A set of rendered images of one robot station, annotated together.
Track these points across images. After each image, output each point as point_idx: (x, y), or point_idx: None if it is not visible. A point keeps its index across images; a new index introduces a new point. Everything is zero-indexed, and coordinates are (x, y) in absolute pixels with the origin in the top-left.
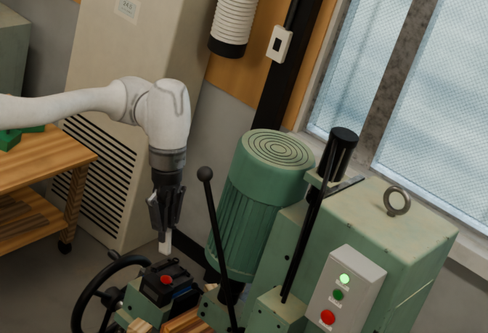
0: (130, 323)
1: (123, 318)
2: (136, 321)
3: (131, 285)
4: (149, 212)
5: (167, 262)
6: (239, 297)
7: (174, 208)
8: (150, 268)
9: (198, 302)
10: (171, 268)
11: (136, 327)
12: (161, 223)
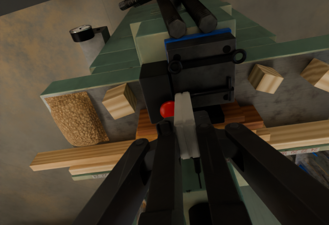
0: (138, 54)
1: (134, 41)
2: (117, 99)
3: (137, 45)
4: (86, 205)
5: (214, 59)
6: (300, 85)
7: (257, 179)
8: (170, 62)
9: (241, 72)
10: (213, 71)
11: (111, 108)
12: (148, 188)
